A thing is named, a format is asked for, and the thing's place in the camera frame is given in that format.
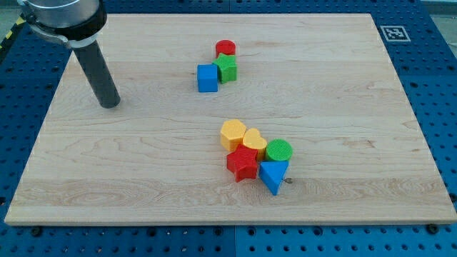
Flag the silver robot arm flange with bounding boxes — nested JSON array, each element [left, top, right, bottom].
[[17, 0, 107, 49]]

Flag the yellow hexagon block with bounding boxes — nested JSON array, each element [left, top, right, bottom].
[[220, 119, 246, 151]]

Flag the blue triangle block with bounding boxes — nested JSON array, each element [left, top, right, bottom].
[[258, 161, 289, 196]]

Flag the light wooden board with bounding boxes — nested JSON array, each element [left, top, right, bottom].
[[5, 14, 456, 226]]

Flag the yellow heart block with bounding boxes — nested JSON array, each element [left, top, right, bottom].
[[242, 128, 268, 161]]

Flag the red star block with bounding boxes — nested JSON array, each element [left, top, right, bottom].
[[226, 144, 258, 183]]

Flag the green cylinder block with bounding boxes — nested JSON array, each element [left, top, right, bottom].
[[266, 138, 293, 161]]

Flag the blue cube block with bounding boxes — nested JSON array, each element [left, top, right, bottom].
[[197, 64, 219, 93]]

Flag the green star block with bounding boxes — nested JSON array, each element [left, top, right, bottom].
[[213, 53, 238, 84]]

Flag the red cylinder block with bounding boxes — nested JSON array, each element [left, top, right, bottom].
[[215, 39, 236, 58]]

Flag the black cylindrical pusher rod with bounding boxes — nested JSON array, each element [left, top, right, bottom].
[[74, 41, 121, 109]]

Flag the white fiducial marker tag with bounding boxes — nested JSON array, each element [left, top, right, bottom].
[[381, 25, 411, 42]]

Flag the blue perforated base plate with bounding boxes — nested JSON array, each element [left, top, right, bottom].
[[1, 1, 456, 256]]

